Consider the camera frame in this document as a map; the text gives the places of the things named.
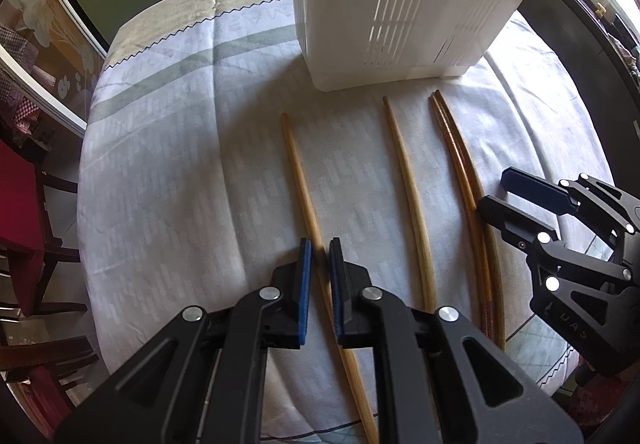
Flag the brown patterned chopstick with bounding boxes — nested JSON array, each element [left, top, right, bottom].
[[430, 95, 493, 340], [435, 90, 505, 351]]

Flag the red covered wooden chair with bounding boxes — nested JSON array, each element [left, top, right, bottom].
[[0, 139, 101, 425]]

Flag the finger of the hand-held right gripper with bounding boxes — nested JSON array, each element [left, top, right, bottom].
[[476, 195, 640, 377], [500, 167, 640, 237]]

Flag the dark base cabinets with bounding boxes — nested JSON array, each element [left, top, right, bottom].
[[520, 0, 640, 175]]

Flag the light bamboo chopstick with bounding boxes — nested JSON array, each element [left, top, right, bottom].
[[281, 111, 379, 444], [381, 95, 437, 314]]

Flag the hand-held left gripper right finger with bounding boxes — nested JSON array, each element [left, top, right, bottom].
[[327, 237, 586, 444]]

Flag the checked apron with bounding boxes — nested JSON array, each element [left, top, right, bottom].
[[0, 22, 41, 145]]

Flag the pale green patterned tablecloth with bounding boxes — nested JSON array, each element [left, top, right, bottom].
[[75, 0, 621, 444]]

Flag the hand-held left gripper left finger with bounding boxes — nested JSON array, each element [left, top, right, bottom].
[[52, 237, 313, 444]]

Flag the flower print sliding glass door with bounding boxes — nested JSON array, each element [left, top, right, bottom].
[[0, 0, 108, 140]]

